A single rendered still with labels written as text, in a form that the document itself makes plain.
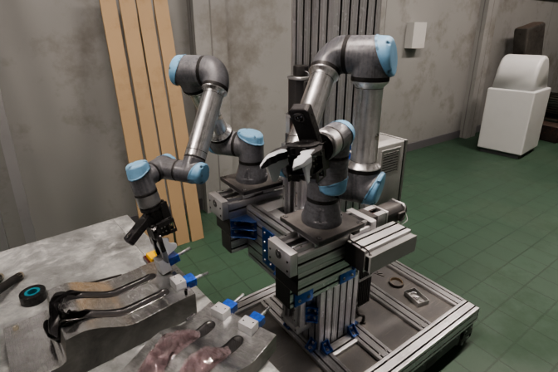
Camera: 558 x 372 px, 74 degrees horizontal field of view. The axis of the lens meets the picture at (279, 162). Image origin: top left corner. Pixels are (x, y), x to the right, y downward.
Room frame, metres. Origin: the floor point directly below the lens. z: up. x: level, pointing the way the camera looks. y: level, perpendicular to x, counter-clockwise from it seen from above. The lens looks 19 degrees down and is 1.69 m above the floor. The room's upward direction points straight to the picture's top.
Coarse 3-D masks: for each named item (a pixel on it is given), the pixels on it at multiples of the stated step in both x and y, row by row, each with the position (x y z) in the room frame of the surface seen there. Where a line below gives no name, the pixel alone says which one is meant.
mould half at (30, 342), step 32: (64, 288) 0.96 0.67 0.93; (96, 288) 1.01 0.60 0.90; (160, 288) 1.02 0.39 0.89; (32, 320) 0.91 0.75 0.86; (96, 320) 0.84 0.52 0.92; (128, 320) 0.88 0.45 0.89; (160, 320) 0.92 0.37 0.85; (32, 352) 0.79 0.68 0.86; (64, 352) 0.78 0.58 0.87; (96, 352) 0.80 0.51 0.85
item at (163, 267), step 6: (174, 252) 1.15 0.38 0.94; (180, 252) 1.16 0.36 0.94; (156, 258) 1.12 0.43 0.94; (162, 258) 1.11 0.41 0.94; (174, 258) 1.13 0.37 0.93; (156, 264) 1.11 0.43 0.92; (162, 264) 1.09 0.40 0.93; (168, 264) 1.11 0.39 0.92; (162, 270) 1.09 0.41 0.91; (168, 270) 1.10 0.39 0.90
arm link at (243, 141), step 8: (232, 136) 1.62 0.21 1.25; (240, 136) 1.59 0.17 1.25; (248, 136) 1.57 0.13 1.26; (256, 136) 1.58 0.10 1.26; (232, 144) 1.60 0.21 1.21; (240, 144) 1.58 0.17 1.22; (248, 144) 1.57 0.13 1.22; (256, 144) 1.57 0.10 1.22; (232, 152) 1.60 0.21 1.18; (240, 152) 1.59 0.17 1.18; (248, 152) 1.57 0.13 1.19; (256, 152) 1.58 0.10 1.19; (240, 160) 1.59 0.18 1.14; (248, 160) 1.57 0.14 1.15; (256, 160) 1.58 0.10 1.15
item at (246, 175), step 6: (240, 162) 1.59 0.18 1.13; (258, 162) 1.58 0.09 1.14; (240, 168) 1.59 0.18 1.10; (246, 168) 1.57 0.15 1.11; (252, 168) 1.57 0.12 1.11; (258, 168) 1.58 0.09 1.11; (264, 168) 1.62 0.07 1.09; (240, 174) 1.58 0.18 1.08; (246, 174) 1.57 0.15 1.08; (252, 174) 1.56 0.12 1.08; (258, 174) 1.57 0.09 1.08; (264, 174) 1.59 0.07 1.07; (240, 180) 1.57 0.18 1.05; (246, 180) 1.55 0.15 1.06; (252, 180) 1.55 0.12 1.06; (258, 180) 1.56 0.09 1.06; (264, 180) 1.58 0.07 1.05
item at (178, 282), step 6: (174, 276) 1.05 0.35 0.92; (180, 276) 1.05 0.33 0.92; (186, 276) 1.07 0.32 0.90; (192, 276) 1.07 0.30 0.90; (198, 276) 1.08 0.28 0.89; (174, 282) 1.02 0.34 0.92; (180, 282) 1.02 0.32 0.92; (186, 282) 1.03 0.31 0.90; (192, 282) 1.04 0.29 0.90; (174, 288) 1.02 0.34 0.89; (180, 288) 1.01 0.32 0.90
